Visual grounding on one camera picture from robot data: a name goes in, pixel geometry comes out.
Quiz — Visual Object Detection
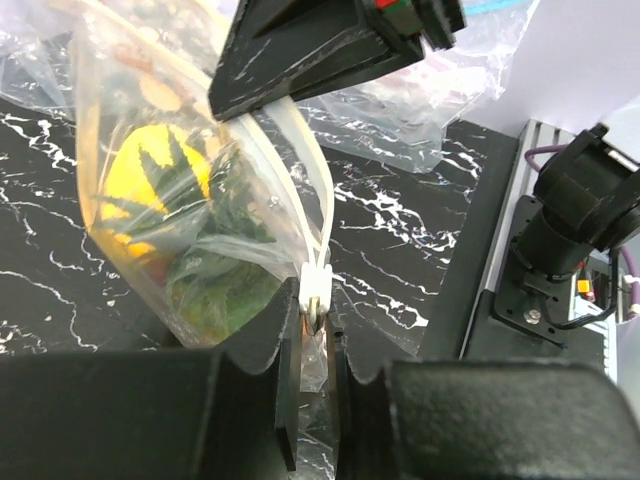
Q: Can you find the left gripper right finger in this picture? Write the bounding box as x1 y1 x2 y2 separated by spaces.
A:
327 284 406 479

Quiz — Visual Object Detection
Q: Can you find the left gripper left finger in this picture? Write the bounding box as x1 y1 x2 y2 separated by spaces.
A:
199 278 302 473

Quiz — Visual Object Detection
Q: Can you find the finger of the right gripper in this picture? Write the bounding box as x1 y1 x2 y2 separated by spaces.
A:
209 1 424 120

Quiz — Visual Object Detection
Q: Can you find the toy pineapple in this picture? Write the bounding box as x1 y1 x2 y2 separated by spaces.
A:
95 129 282 346

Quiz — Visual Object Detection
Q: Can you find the polka dot zip bag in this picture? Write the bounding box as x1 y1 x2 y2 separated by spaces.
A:
76 1 335 479

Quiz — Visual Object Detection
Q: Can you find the yellow toy bell pepper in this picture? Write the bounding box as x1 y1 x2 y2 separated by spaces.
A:
99 124 214 251

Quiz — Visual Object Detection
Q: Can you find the clear zip bag pile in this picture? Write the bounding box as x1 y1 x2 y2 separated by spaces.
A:
298 1 538 173

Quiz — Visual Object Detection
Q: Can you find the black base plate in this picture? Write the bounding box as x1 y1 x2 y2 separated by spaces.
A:
457 119 621 381

